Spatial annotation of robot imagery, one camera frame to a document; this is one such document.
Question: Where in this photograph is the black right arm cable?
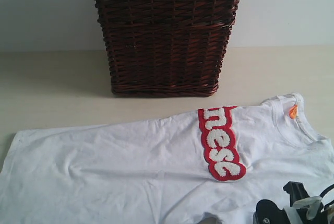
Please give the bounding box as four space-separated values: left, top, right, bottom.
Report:
318 185 334 201

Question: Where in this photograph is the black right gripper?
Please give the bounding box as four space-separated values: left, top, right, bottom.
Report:
283 182 333 224

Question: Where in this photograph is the dark red wicker basket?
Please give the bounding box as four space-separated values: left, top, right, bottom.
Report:
94 0 240 97

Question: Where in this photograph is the white t-shirt red lettering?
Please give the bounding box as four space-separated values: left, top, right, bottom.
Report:
1 93 333 223

